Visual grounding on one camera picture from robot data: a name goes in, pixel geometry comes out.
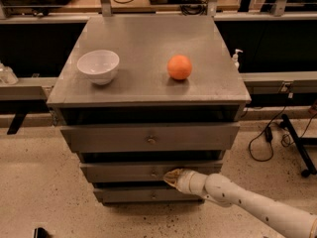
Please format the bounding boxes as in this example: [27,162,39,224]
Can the grey drawer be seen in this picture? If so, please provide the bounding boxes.
[80,161,223,183]
[61,122,240,153]
[93,186,200,204]

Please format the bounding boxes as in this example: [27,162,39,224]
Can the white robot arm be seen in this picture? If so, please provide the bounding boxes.
[163,169,317,238]

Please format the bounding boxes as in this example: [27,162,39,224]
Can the grey top drawer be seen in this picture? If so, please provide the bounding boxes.
[61,122,240,153]

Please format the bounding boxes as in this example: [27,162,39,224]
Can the grey bottom drawer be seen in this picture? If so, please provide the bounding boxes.
[93,186,200,204]

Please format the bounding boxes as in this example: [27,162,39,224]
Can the grey wooden drawer cabinet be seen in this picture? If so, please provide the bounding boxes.
[48,16,251,189]

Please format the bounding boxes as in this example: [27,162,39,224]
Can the orange fruit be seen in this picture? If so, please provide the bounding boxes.
[167,55,192,80]

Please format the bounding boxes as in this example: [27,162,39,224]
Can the black stand leg with wheel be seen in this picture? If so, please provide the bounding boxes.
[280,114,317,178]

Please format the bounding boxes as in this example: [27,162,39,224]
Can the white pump bottle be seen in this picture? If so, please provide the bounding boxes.
[232,49,243,69]

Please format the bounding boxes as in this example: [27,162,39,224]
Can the white ceramic bowl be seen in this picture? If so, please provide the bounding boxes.
[77,50,120,85]

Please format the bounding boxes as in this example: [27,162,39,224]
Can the black object on floor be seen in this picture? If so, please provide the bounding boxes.
[33,227,49,238]

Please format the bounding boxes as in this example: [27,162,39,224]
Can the black power cable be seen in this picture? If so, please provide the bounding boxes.
[248,82,293,163]

